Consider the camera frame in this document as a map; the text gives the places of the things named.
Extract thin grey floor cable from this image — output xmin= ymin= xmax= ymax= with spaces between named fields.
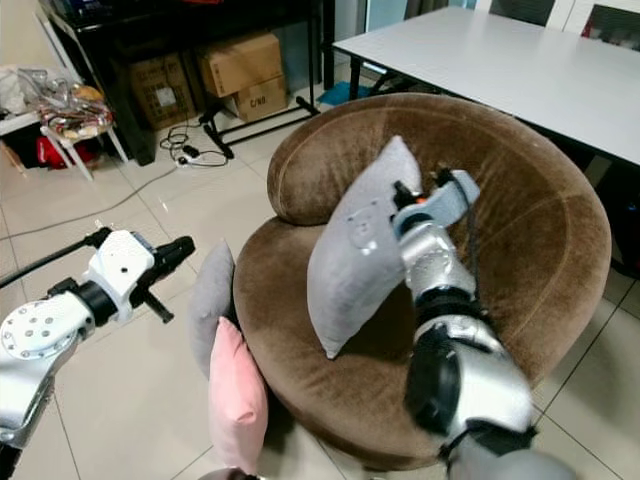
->
xmin=0 ymin=165 xmax=178 ymax=241

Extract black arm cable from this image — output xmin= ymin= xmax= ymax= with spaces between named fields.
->
xmin=434 ymin=168 xmax=483 ymax=283
xmin=0 ymin=227 xmax=113 ymax=289

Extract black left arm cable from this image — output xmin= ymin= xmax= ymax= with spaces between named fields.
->
xmin=0 ymin=227 xmax=113 ymax=289

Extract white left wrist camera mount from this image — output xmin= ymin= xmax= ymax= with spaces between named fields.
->
xmin=87 ymin=229 xmax=158 ymax=303

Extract grey pillow bear print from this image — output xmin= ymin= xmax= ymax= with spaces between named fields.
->
xmin=306 ymin=136 xmax=424 ymax=359

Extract dark brown cardboard box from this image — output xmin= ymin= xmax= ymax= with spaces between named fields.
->
xmin=128 ymin=52 xmax=197 ymax=132

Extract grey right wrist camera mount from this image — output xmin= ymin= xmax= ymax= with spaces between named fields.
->
xmin=410 ymin=169 xmax=482 ymax=237

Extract plain grey pillow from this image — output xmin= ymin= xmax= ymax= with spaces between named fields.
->
xmin=188 ymin=240 xmax=238 ymax=380

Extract pink pillow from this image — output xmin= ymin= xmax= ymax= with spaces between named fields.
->
xmin=208 ymin=316 xmax=270 ymax=478

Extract white table black legs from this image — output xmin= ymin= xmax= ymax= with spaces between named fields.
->
xmin=332 ymin=5 xmax=640 ymax=167

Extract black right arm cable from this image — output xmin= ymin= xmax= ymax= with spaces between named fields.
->
xmin=434 ymin=168 xmax=483 ymax=283

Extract teal floor mat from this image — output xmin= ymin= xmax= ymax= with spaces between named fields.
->
xmin=315 ymin=79 xmax=362 ymax=107

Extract white chair dark back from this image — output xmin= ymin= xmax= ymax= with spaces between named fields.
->
xmin=475 ymin=0 xmax=569 ymax=23

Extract large light cardboard box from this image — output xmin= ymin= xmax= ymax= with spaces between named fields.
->
xmin=198 ymin=31 xmax=284 ymax=99

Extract red bag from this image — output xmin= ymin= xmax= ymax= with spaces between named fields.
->
xmin=34 ymin=134 xmax=92 ymax=170

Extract black metal shelf rack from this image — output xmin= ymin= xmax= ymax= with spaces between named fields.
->
xmin=40 ymin=0 xmax=337 ymax=168

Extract white small stool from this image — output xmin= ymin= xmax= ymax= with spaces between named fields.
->
xmin=0 ymin=65 xmax=133 ymax=183

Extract small printed cardboard box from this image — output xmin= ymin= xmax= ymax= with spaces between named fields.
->
xmin=233 ymin=75 xmax=290 ymax=124

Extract power strip with black cables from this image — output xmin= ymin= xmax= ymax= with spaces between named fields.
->
xmin=160 ymin=124 xmax=232 ymax=167

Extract brown round velvet sofa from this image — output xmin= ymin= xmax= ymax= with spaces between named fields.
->
xmin=233 ymin=92 xmax=613 ymax=471

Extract basket of mixed clutter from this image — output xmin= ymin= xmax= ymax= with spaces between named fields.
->
xmin=40 ymin=82 xmax=117 ymax=140

